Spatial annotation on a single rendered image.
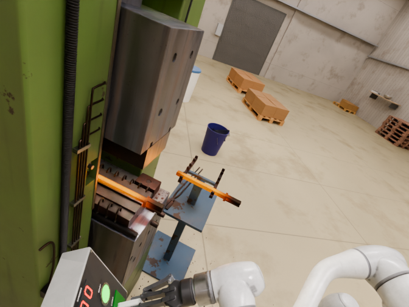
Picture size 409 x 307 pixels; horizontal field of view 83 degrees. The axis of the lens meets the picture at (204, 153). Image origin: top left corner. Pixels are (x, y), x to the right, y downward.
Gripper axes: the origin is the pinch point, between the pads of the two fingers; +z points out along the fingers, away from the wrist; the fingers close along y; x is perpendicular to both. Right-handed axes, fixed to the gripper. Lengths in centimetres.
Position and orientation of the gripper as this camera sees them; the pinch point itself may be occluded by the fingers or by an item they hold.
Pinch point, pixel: (130, 304)
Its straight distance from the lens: 88.2
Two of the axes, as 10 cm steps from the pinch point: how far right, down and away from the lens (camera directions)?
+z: -9.7, 2.2, 0.0
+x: -1.8, -7.9, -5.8
